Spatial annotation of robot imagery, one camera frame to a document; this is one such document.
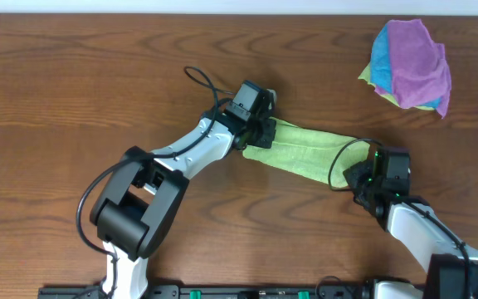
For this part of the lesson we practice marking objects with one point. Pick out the blue microfiber cloth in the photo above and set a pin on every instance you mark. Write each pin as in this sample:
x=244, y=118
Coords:
x=381, y=58

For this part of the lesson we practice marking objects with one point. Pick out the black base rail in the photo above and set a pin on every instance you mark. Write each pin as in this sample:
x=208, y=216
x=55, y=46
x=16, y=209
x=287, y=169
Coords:
x=331, y=291

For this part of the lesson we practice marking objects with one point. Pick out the light green microfiber cloth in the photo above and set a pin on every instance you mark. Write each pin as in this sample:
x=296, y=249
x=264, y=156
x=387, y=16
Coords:
x=316, y=155

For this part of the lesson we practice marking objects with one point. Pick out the purple microfiber cloth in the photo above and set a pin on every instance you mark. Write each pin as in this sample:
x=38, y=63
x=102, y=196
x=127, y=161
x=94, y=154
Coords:
x=419, y=66

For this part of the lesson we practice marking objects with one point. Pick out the green cloth under pile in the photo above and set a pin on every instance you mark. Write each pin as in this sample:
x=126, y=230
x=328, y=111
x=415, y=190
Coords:
x=366, y=76

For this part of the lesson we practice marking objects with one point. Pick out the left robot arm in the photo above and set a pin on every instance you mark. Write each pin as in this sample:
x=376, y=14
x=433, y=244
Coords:
x=143, y=192

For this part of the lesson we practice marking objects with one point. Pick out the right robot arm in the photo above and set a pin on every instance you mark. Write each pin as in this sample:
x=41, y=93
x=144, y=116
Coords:
x=450, y=264

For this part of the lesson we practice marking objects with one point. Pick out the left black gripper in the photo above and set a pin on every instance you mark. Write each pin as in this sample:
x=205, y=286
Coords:
x=261, y=134

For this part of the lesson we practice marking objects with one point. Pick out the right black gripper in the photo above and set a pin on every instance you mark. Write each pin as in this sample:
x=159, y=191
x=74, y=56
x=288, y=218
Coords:
x=352, y=175

